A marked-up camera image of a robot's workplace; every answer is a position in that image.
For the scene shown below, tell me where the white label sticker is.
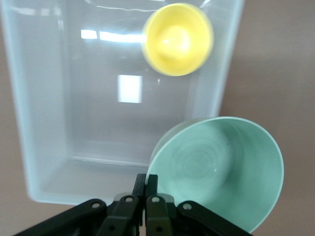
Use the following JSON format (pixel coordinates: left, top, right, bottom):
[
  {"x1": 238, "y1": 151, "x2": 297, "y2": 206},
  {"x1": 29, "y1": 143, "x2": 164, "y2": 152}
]
[{"x1": 117, "y1": 75, "x2": 143, "y2": 104}]

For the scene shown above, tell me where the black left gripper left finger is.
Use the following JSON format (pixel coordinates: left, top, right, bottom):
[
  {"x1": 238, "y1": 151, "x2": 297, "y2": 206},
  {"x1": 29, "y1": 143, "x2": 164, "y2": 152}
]
[{"x1": 12, "y1": 173, "x2": 146, "y2": 236}]

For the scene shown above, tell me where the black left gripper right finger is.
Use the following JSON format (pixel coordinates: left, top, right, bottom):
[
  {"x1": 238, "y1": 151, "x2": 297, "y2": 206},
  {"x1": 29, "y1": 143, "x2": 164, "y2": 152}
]
[{"x1": 145, "y1": 174, "x2": 254, "y2": 236}]

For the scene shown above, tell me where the clear plastic bin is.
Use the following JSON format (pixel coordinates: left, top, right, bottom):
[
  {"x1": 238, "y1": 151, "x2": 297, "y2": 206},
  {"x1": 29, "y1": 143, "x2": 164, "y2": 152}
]
[{"x1": 0, "y1": 0, "x2": 246, "y2": 206}]

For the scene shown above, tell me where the yellow cup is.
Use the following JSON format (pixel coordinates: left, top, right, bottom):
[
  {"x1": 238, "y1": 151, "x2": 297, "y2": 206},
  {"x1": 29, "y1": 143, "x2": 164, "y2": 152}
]
[{"x1": 142, "y1": 2, "x2": 215, "y2": 77}]

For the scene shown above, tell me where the light green bowl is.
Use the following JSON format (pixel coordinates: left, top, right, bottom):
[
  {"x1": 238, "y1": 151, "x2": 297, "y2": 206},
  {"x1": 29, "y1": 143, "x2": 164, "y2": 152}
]
[{"x1": 147, "y1": 117, "x2": 285, "y2": 234}]

